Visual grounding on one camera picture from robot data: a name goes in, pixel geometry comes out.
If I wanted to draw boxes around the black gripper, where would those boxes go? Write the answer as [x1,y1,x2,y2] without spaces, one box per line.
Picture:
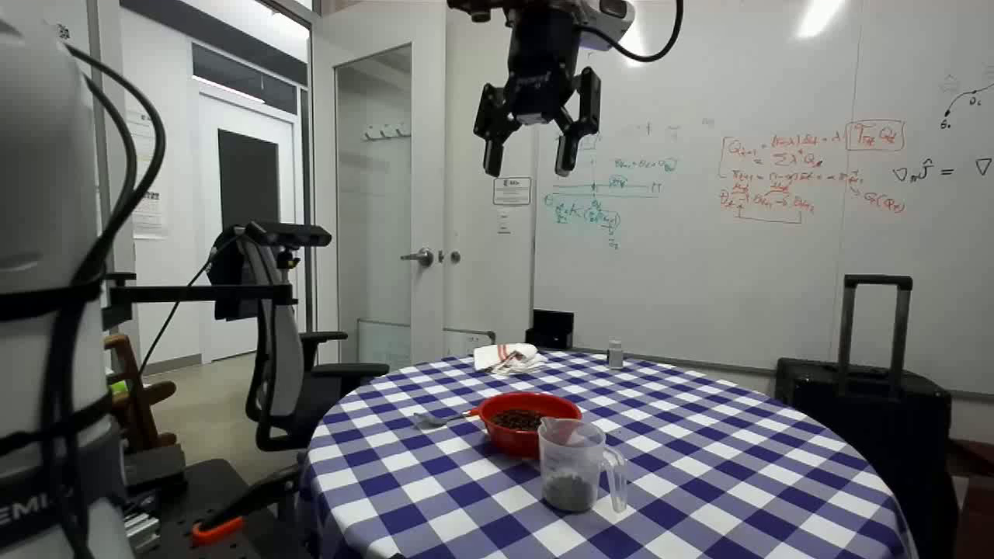
[472,0,607,180]

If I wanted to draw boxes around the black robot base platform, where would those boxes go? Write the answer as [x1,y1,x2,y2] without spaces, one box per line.
[123,461,315,559]

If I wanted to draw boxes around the clear plastic measuring jug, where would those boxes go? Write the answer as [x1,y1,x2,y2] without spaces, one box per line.
[534,412,631,520]

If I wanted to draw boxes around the brown beans in jug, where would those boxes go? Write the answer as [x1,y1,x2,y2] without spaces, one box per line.
[541,470,599,517]

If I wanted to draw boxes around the paper notice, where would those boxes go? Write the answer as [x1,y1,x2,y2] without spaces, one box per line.
[492,174,534,211]

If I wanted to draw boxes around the white door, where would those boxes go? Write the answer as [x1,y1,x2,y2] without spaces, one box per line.
[333,19,497,365]

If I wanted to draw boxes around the small black box device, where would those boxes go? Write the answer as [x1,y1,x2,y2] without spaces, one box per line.
[526,306,578,353]

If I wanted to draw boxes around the white towel red stripes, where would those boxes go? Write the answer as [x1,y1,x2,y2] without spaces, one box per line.
[472,342,548,380]

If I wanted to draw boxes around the whiteboard with writing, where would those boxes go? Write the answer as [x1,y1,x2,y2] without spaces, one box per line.
[532,0,994,397]

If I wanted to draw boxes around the brown beans in bowl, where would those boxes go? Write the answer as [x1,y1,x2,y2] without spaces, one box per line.
[495,408,548,436]

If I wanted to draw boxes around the red bowl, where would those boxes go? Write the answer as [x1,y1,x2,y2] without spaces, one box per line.
[477,389,587,461]

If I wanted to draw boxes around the black office chair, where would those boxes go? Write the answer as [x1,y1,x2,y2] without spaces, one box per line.
[211,223,393,453]

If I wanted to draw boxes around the black horizontal mounting bar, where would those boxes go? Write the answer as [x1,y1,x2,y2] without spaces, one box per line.
[104,272,299,310]

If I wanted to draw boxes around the blue white checkered tablecloth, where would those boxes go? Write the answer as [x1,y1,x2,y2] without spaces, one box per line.
[299,347,919,559]

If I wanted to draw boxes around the brown wooden stand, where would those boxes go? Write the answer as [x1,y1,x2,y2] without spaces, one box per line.
[104,329,180,453]

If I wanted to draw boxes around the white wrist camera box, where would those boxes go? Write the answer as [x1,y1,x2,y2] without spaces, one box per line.
[578,0,637,43]

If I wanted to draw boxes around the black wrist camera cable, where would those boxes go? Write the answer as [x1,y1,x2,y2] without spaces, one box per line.
[584,0,687,65]

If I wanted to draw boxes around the black stereo camera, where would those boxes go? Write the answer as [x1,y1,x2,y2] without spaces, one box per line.
[242,218,336,252]

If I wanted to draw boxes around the black cable bundle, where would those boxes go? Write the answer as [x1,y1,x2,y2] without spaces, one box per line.
[41,41,170,559]

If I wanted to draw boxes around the black suitcase with handle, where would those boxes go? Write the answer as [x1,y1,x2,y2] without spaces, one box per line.
[775,272,958,559]

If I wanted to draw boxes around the orange handled tool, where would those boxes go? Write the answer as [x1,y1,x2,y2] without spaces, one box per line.
[191,514,249,550]

